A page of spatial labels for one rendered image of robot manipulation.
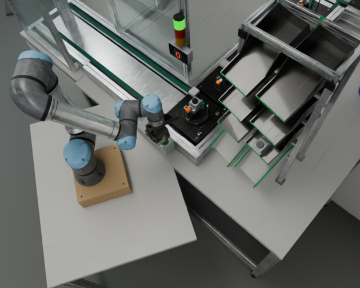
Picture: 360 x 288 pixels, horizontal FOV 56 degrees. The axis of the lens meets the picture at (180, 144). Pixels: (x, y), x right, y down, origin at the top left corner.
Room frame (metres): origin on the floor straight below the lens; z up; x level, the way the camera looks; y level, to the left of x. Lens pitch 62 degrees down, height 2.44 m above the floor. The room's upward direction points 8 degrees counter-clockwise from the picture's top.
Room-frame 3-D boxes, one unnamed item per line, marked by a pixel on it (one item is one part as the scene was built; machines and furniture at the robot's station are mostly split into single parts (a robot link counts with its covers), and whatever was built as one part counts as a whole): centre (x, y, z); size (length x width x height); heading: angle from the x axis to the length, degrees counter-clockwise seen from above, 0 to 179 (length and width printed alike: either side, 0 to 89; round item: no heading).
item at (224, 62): (1.12, -0.29, 1.01); 0.24 x 0.24 x 0.13; 40
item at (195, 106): (0.96, -0.11, 1.06); 0.08 x 0.04 x 0.07; 130
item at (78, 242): (0.73, 0.41, 0.84); 0.90 x 0.70 x 0.03; 11
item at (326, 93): (0.76, -0.43, 1.26); 0.36 x 0.21 x 0.80; 40
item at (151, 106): (0.81, 0.09, 1.28); 0.09 x 0.08 x 0.11; 83
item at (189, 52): (1.17, -0.07, 1.29); 0.12 x 0.05 x 0.25; 40
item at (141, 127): (0.88, 0.12, 0.93); 0.21 x 0.07 x 0.06; 40
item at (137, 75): (1.20, 0.08, 0.91); 0.84 x 0.28 x 0.10; 40
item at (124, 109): (0.81, 0.19, 1.28); 0.11 x 0.11 x 0.08; 83
